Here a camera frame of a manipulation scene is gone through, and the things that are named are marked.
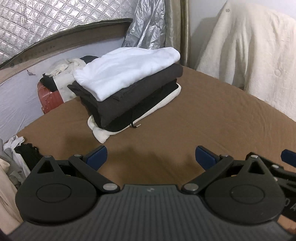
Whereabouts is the silver plastic sheet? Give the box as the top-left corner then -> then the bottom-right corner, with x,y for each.
121,0 -> 166,50

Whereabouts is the brown wooden ledge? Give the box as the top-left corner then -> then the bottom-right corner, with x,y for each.
0,18 -> 133,84

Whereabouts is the pale beige cloth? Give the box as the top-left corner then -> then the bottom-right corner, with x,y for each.
0,159 -> 23,224

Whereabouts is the dark grey folded garment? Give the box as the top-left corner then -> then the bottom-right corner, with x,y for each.
67,64 -> 183,128

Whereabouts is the cream patterned cloth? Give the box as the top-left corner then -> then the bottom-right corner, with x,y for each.
43,58 -> 87,102

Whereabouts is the grey cloth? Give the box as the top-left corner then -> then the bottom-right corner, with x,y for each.
0,139 -> 27,186

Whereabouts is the black fuzzy cloth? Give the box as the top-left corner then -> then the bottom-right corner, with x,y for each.
14,143 -> 43,172

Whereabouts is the silver quilted cover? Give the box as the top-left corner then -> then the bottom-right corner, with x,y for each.
0,0 -> 139,64

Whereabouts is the beige curtain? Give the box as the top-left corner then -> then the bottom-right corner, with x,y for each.
165,0 -> 191,67

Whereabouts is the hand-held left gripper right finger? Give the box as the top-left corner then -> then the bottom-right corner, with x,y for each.
181,146 -> 278,194

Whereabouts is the red suitcase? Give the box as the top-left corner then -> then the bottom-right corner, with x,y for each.
36,81 -> 64,114

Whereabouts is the black folded garment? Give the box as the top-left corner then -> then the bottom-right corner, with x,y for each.
106,79 -> 179,131

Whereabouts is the white shirt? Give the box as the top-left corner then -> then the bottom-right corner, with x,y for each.
73,47 -> 181,102

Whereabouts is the white crumpled cloth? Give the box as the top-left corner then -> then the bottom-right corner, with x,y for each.
3,136 -> 25,163

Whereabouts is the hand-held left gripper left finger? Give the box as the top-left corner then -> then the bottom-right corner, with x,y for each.
30,146 -> 121,193

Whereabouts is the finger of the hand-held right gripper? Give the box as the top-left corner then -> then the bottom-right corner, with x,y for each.
264,149 -> 296,184

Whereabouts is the cream quilt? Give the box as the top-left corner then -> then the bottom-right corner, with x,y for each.
194,0 -> 296,122

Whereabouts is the cream folded garment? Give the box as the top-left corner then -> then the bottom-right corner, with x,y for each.
87,83 -> 182,143

